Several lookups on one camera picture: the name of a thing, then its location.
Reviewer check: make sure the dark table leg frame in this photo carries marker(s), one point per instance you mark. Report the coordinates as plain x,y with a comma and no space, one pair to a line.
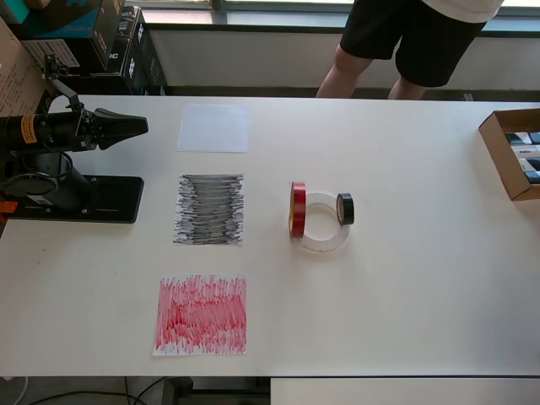
177,392

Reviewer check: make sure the small white printed box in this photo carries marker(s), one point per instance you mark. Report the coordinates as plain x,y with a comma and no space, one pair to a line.
525,152

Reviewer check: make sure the orange clamp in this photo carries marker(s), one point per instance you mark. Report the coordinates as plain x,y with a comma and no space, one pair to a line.
8,207

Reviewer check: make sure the red double-sided tape roll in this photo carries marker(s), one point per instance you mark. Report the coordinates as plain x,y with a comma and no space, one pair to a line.
298,211

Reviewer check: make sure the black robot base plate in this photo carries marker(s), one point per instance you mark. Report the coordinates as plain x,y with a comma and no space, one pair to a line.
118,198

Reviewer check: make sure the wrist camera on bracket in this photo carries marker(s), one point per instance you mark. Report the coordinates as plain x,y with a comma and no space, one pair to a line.
63,86

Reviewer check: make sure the large white tape roll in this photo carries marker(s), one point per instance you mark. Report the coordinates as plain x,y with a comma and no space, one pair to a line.
325,246

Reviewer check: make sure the large GX760A cardboard box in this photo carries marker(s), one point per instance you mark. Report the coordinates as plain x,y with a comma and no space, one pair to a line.
17,84

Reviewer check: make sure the red scribbled paper sheet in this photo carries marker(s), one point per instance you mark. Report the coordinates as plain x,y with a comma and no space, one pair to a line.
202,316

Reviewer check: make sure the teal and dark box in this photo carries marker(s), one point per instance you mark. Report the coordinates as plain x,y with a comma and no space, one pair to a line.
63,21

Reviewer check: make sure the blank white paper sheet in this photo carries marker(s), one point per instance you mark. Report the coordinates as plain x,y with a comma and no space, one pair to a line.
213,128

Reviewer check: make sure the large black carton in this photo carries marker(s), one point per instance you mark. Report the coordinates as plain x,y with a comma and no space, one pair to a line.
145,63

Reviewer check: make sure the black electrical tape roll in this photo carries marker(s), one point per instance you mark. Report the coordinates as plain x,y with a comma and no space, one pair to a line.
348,208

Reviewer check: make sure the black box white lettering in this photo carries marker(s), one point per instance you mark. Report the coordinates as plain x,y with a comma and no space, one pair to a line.
118,38

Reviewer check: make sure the open cardboard tray box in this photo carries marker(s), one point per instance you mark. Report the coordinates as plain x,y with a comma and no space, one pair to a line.
498,160

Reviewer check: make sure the black scribbled paper sheet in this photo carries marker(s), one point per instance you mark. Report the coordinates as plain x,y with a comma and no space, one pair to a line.
211,211

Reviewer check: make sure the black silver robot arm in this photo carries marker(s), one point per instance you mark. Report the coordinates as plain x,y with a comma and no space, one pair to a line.
25,185

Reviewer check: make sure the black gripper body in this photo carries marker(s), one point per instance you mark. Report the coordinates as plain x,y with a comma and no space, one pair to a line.
88,131

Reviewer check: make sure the person in black shorts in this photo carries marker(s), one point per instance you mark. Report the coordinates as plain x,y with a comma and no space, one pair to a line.
379,29

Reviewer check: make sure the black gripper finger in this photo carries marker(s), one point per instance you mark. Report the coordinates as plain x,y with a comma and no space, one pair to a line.
116,135
120,120

